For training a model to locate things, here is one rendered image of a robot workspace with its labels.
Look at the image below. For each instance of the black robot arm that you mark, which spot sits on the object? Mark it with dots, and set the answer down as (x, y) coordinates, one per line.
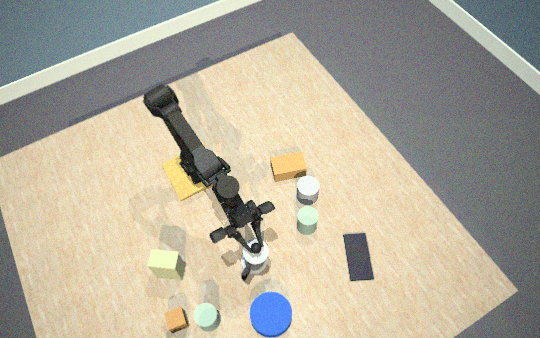
(199, 163)

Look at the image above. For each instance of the dark grey flat rectangle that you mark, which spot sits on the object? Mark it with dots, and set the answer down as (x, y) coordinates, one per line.
(358, 257)

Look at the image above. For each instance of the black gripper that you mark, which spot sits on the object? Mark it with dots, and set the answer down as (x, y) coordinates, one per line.
(231, 230)

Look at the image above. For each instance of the blue flat disc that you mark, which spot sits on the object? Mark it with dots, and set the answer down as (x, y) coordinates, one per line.
(270, 314)

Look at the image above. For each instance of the dark grey cylinder with light top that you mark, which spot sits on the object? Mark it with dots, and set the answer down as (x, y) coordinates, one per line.
(307, 190)

